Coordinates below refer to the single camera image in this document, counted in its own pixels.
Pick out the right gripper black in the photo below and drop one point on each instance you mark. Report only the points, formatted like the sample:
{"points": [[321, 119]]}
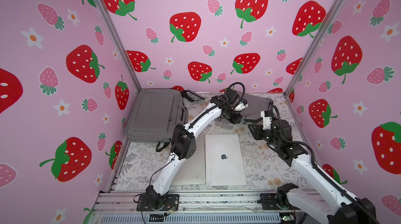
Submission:
{"points": [[256, 131]]}

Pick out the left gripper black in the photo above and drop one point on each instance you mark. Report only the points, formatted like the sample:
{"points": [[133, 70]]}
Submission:
{"points": [[236, 119]]}

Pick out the grey laptop sleeve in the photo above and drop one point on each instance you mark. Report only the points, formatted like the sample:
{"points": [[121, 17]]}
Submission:
{"points": [[252, 114]]}

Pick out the silver apple laptop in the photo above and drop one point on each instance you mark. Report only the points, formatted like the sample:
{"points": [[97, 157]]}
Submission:
{"points": [[223, 160], [193, 170]]}

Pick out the large grey backpack bag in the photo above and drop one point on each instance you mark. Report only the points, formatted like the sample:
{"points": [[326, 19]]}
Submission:
{"points": [[156, 113]]}

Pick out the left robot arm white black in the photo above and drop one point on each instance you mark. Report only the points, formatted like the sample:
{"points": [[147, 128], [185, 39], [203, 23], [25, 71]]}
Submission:
{"points": [[183, 147]]}

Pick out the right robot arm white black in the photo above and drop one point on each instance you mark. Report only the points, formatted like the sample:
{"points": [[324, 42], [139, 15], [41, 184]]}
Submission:
{"points": [[339, 206]]}

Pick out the floral table mat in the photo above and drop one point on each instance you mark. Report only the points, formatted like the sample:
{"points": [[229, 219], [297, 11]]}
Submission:
{"points": [[264, 170]]}

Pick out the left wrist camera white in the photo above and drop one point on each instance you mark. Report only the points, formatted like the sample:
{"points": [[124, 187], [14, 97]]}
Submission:
{"points": [[241, 106]]}

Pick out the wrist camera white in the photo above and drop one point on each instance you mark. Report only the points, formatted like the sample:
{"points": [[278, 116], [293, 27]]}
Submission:
{"points": [[241, 106], [267, 118]]}

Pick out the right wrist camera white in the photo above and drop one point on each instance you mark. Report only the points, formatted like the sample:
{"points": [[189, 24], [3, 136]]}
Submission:
{"points": [[267, 118]]}

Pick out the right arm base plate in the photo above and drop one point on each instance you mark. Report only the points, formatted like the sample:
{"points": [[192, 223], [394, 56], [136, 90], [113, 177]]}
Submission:
{"points": [[275, 202]]}

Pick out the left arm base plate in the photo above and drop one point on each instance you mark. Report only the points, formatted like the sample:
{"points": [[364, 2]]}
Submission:
{"points": [[165, 203]]}

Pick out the aluminium front rail frame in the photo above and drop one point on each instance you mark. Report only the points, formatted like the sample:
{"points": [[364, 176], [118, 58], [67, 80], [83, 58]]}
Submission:
{"points": [[195, 207]]}

